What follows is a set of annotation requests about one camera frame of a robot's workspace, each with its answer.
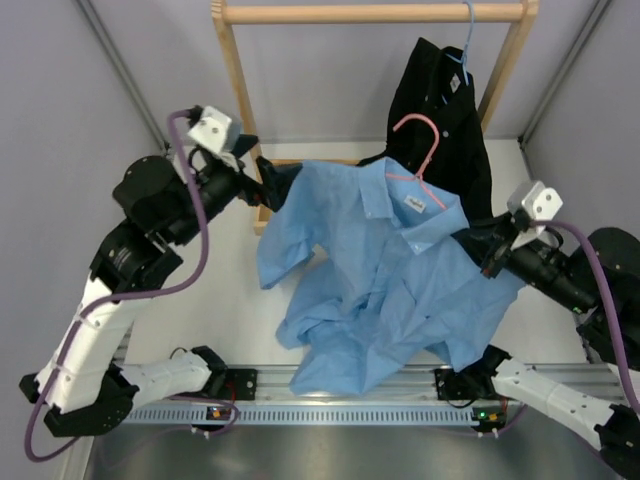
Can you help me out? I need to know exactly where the wooden clothes rack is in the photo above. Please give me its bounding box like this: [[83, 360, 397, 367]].
[[210, 0, 541, 238]]

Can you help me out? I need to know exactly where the aluminium frame rail left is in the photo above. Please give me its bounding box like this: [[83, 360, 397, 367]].
[[72, 0, 170, 153]]

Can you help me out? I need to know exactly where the light blue shirt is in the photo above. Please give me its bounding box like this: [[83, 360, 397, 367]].
[[257, 158, 523, 381]]

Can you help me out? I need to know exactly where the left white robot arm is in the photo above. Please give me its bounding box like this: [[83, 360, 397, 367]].
[[19, 156, 227, 438]]

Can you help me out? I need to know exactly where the grey slotted cable duct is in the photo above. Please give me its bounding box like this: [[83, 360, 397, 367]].
[[125, 404, 479, 427]]

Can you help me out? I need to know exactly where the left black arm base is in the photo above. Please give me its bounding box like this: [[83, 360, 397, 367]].
[[218, 368, 258, 402]]

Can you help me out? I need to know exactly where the pink wire hanger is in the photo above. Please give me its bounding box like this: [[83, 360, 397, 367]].
[[385, 113, 450, 212]]

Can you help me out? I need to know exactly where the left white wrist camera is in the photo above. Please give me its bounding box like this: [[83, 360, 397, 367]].
[[187, 106, 243, 154]]

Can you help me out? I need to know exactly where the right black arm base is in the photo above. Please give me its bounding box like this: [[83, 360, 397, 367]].
[[434, 368, 477, 408]]

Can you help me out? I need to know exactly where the black shirt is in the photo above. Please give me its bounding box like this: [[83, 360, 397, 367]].
[[359, 38, 493, 221]]

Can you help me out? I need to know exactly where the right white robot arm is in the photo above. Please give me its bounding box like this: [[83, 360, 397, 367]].
[[436, 214, 639, 479]]

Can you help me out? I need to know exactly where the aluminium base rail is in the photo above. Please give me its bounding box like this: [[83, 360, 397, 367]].
[[114, 364, 626, 401]]

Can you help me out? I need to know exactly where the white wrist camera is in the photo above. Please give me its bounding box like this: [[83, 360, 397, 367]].
[[507, 180, 563, 250], [187, 106, 243, 154]]

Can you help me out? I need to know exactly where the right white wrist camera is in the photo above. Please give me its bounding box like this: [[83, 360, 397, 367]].
[[507, 180, 563, 250]]

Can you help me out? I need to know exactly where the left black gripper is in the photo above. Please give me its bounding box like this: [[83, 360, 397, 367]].
[[167, 134, 302, 247]]

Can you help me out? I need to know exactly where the blue wire hanger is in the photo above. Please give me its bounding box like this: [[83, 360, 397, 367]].
[[444, 1, 476, 94]]

